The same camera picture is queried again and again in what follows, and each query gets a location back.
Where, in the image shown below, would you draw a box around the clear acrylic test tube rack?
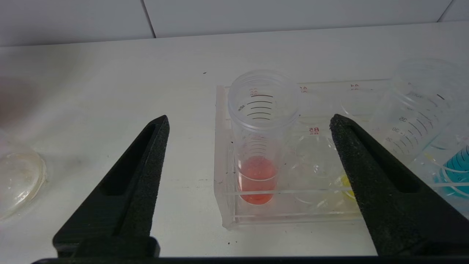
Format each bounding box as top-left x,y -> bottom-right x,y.
214,78 -> 469,230

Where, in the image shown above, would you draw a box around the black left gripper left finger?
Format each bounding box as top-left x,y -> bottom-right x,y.
52,115 -> 170,257

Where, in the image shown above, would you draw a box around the yellow pigment test tube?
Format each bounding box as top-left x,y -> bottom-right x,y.
339,58 -> 464,201

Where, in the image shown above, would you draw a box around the red pigment test tube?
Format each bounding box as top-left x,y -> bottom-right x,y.
228,70 -> 302,205

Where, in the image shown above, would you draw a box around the clear glass beaker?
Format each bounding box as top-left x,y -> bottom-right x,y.
0,128 -> 47,221

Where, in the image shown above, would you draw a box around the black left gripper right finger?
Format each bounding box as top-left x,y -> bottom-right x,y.
330,114 -> 469,256

